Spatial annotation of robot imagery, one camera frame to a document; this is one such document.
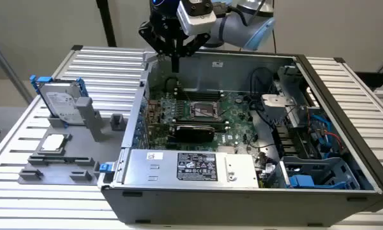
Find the red wire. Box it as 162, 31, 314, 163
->
325, 130, 343, 154

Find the blue wire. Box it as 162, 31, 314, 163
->
309, 114, 343, 159

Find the silver metal drive cage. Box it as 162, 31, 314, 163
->
273, 65, 310, 127

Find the green motherboard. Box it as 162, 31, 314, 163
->
142, 90, 275, 156

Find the green RAM stick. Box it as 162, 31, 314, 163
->
30, 157, 86, 162

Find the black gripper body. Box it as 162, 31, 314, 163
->
148, 11, 187, 40

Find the disk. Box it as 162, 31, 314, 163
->
29, 75, 90, 125

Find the black graphics card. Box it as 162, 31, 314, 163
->
148, 122, 217, 146

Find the silver metal bracket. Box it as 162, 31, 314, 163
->
261, 93, 297, 115

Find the black open PC case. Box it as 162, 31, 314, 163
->
97, 46, 383, 228

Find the silver CPU chip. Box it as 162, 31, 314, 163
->
40, 134, 66, 150

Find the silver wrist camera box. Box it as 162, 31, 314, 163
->
175, 0, 218, 36

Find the CPU socket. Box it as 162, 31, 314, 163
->
186, 100, 223, 120

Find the thin black cable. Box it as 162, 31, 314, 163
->
271, 0, 278, 54

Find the grey parts rack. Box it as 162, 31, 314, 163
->
17, 97, 130, 185

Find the grey metal frame bar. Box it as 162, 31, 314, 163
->
0, 31, 32, 105

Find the black stand pole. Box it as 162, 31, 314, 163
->
96, 0, 117, 47

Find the silver power supply unit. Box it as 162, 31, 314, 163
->
122, 149, 259, 189

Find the blue-grey disk bay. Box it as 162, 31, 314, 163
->
279, 155, 362, 190

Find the blue bay clip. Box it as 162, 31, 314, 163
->
289, 174, 315, 188

